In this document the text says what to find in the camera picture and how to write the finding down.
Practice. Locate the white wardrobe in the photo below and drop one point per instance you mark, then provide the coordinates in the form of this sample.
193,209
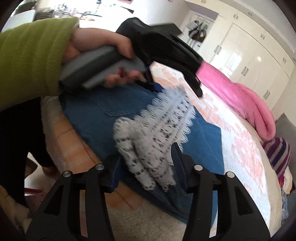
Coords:
249,58

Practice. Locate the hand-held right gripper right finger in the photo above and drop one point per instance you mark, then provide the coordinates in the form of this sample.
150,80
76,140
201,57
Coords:
178,162

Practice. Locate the red perforated slipper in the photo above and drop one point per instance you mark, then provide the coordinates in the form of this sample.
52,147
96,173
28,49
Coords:
34,197

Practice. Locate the blue pants with lace trim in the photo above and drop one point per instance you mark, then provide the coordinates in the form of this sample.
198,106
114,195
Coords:
92,115

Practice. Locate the person's left forearm green sleeve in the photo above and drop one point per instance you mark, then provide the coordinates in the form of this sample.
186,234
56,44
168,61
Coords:
30,60

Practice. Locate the pile of clothes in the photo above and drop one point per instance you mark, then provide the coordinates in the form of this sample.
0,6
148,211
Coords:
60,10

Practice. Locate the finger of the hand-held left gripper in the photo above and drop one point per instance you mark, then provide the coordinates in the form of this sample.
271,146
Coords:
195,85
157,88

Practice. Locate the hanging bags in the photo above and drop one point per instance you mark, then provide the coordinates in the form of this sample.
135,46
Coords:
197,30

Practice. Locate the pink quilt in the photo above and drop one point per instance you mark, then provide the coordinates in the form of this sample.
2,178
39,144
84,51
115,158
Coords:
242,97

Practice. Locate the peach and white printed blanket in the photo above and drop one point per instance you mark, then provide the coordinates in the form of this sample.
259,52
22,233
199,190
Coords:
242,148

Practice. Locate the floral pillow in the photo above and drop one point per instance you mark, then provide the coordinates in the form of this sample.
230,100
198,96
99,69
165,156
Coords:
286,180

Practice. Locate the grey padded headboard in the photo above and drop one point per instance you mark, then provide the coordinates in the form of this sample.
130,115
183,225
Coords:
285,127

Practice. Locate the person's left hand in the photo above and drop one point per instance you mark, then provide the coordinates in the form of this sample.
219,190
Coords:
97,38

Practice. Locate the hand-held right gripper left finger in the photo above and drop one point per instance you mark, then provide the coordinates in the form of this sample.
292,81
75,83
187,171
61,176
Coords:
114,171

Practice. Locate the person's dark clothing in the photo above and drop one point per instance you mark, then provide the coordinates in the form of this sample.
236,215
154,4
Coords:
16,139

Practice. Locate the blue patterned cloth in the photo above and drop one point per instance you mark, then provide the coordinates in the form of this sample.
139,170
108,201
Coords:
285,200

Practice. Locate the striped pillow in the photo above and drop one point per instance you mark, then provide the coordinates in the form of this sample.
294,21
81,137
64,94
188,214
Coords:
277,155

